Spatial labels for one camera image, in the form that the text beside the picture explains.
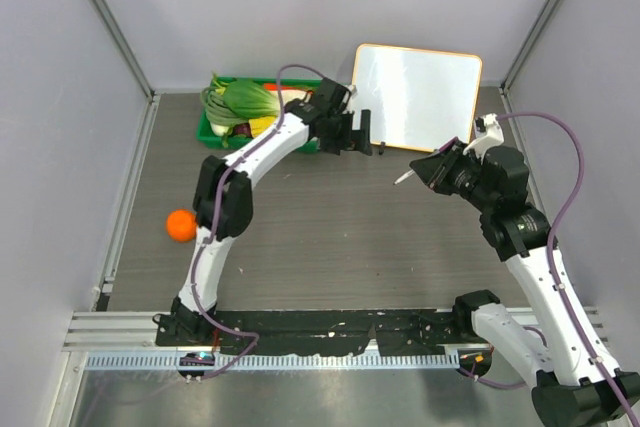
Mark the left aluminium frame post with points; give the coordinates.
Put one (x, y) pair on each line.
(114, 31)

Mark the purple eggplant toy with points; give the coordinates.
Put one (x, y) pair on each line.
(242, 131)

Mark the orange fruit toy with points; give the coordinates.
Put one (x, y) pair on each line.
(181, 225)

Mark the aluminium rail with cable duct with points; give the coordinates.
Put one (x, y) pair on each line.
(131, 340)

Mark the right aluminium frame post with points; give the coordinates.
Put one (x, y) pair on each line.
(539, 26)

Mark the aluminium frame post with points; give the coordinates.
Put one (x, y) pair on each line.
(114, 31)
(539, 26)

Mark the green bean bundle toy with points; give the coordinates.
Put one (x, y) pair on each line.
(221, 118)

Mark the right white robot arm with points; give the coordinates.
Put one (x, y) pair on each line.
(572, 377)

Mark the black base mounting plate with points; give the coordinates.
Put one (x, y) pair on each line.
(339, 333)

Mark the pink whiteboard marker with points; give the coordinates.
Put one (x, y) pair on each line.
(411, 172)

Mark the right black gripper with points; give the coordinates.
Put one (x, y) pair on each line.
(436, 170)

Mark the green plastic tray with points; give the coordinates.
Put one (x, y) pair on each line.
(206, 136)

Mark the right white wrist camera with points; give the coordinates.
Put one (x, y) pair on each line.
(488, 134)

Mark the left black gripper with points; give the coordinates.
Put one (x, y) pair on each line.
(355, 140)

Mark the yellow cabbage toy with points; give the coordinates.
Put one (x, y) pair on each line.
(259, 125)

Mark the green bok choy toy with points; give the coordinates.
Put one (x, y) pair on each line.
(250, 99)

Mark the orange framed whiteboard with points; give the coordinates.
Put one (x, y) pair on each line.
(418, 99)

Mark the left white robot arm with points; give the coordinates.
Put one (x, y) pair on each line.
(223, 200)

